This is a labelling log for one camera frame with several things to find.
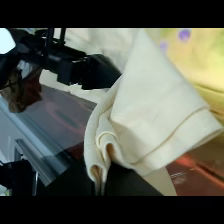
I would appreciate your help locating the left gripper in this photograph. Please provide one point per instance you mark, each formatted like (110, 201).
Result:
(71, 68)

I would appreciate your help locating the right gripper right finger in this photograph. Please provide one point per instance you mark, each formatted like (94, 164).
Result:
(133, 183)

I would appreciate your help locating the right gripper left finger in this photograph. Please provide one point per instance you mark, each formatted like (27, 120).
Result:
(73, 180)

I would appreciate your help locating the cream shirt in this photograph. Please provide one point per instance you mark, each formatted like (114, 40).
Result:
(156, 110)

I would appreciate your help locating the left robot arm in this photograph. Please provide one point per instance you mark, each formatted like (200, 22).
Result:
(23, 50)

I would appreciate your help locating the brown garment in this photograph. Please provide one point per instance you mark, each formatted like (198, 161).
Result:
(25, 88)

